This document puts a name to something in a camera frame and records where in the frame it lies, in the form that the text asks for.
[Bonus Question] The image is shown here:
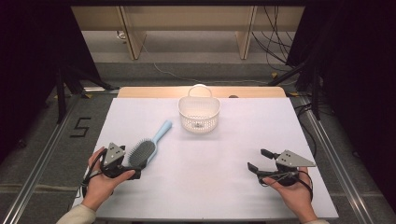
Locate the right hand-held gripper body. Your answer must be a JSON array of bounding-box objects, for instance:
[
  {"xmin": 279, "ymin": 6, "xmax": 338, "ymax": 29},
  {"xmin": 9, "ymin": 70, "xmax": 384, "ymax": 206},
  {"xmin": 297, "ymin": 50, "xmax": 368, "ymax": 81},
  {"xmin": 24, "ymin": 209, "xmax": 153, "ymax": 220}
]
[{"xmin": 264, "ymin": 149, "xmax": 317, "ymax": 187}]

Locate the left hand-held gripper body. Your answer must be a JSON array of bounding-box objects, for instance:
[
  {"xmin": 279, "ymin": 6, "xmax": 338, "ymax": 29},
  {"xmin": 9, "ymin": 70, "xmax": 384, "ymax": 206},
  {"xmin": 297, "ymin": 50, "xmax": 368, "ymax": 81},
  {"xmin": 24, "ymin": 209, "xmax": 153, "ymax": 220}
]
[{"xmin": 99, "ymin": 142, "xmax": 127, "ymax": 179}]

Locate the light blue hairbrush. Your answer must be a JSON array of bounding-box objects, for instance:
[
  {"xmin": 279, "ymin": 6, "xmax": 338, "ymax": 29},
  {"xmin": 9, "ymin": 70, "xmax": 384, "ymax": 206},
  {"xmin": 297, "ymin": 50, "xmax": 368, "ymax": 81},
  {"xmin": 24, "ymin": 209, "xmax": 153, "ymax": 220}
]
[{"xmin": 128, "ymin": 119, "xmax": 173, "ymax": 171}]

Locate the white plastic basket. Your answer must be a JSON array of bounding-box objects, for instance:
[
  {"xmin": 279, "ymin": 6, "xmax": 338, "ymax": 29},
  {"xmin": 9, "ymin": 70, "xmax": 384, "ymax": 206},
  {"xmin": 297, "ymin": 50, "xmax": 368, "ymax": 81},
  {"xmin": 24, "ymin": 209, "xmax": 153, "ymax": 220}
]
[{"xmin": 177, "ymin": 83, "xmax": 222, "ymax": 134}]

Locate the person's left hand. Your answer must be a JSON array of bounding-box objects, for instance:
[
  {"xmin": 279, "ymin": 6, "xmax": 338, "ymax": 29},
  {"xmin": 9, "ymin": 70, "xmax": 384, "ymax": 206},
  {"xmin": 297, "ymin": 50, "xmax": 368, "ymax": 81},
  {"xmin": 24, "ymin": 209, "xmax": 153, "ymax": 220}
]
[{"xmin": 81, "ymin": 147, "xmax": 136, "ymax": 213}]

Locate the person's right hand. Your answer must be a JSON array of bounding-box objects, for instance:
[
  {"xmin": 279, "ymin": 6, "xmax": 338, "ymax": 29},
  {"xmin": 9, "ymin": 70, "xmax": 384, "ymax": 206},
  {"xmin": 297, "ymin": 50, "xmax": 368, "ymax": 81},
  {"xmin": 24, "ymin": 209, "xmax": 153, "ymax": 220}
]
[{"xmin": 262, "ymin": 167, "xmax": 318, "ymax": 220}]

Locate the white table mat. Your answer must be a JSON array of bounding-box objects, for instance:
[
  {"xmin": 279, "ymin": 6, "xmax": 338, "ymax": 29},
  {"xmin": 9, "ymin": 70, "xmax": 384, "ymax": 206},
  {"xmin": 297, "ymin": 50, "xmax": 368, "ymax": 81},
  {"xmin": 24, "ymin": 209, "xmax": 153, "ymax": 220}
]
[{"xmin": 72, "ymin": 97, "xmax": 340, "ymax": 222}]

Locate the wooden table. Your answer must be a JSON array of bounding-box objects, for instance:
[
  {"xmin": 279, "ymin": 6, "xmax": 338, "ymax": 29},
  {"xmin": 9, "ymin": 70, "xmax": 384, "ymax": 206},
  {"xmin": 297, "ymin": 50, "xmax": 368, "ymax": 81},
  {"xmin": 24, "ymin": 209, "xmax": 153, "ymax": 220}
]
[{"xmin": 117, "ymin": 86, "xmax": 288, "ymax": 99}]

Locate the black metal stand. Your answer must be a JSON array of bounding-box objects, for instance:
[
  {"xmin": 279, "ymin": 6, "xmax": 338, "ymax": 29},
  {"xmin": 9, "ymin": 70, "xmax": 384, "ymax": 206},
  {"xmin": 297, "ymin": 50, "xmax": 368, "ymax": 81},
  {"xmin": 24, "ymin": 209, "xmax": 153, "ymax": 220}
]
[
  {"xmin": 267, "ymin": 61, "xmax": 322, "ymax": 121},
  {"xmin": 55, "ymin": 65, "xmax": 120, "ymax": 125}
]

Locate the dark curtain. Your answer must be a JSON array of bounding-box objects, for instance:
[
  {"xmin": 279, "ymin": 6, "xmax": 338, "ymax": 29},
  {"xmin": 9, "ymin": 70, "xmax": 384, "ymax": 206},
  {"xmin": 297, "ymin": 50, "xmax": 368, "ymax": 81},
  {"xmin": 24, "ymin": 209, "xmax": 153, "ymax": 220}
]
[
  {"xmin": 0, "ymin": 0, "xmax": 103, "ymax": 164},
  {"xmin": 285, "ymin": 0, "xmax": 396, "ymax": 204}
]

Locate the wooden bench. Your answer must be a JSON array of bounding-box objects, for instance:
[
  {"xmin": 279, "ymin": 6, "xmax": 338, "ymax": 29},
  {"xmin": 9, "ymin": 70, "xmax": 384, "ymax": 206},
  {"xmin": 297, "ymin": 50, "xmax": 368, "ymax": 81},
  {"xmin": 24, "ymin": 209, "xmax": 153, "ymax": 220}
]
[{"xmin": 70, "ymin": 5, "xmax": 305, "ymax": 61}]

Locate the right hand-held gripper cable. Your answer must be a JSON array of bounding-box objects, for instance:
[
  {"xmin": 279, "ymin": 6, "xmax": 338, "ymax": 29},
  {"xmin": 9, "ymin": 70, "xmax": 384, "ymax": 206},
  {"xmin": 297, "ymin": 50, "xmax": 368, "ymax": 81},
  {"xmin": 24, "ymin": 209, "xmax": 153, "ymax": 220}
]
[{"xmin": 258, "ymin": 169, "xmax": 315, "ymax": 202}]

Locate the hand-held gripper cable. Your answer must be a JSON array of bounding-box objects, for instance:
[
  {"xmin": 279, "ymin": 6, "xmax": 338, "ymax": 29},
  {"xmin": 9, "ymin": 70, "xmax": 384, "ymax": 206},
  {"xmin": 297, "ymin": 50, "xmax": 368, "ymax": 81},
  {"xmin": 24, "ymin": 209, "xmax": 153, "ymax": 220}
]
[
  {"xmin": 80, "ymin": 148, "xmax": 108, "ymax": 199},
  {"xmin": 258, "ymin": 169, "xmax": 315, "ymax": 202}
]

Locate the left hand-held gripper cable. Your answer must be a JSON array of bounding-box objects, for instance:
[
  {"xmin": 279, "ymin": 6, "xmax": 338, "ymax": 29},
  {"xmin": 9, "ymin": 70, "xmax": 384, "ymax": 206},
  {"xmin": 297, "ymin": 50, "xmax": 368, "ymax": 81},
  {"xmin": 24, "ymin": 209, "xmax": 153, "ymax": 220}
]
[{"xmin": 80, "ymin": 148, "xmax": 108, "ymax": 199}]

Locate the metal floor rail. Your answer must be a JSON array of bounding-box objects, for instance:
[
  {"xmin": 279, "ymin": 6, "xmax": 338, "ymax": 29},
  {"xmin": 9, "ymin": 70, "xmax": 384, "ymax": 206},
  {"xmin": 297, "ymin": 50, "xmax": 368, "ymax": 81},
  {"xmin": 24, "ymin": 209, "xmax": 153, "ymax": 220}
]
[
  {"xmin": 0, "ymin": 92, "xmax": 82, "ymax": 224},
  {"xmin": 298, "ymin": 96, "xmax": 376, "ymax": 224}
]

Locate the white floor cable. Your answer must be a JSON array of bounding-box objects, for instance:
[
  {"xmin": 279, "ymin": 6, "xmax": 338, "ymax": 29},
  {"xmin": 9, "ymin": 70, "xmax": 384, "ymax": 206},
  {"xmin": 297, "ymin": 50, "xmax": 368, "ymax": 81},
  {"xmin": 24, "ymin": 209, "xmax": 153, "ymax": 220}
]
[{"xmin": 141, "ymin": 43, "xmax": 272, "ymax": 87}]

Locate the bundle of black cables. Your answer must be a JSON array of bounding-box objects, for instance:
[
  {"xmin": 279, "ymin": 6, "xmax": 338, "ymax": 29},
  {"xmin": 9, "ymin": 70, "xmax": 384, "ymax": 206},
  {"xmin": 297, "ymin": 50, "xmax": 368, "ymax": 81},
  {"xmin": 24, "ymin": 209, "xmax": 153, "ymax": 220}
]
[{"xmin": 251, "ymin": 5, "xmax": 297, "ymax": 73}]

